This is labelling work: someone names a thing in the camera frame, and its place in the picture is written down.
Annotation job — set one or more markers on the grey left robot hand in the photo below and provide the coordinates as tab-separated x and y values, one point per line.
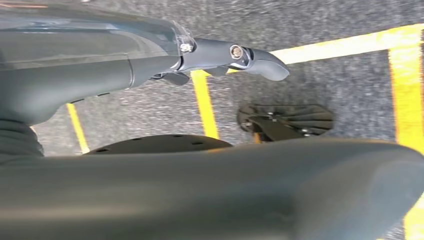
66	49

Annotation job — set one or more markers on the dark perforated robot leg cover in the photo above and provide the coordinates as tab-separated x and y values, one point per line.
159	144

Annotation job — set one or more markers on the black robot left foot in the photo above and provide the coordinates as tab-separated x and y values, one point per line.
281	129

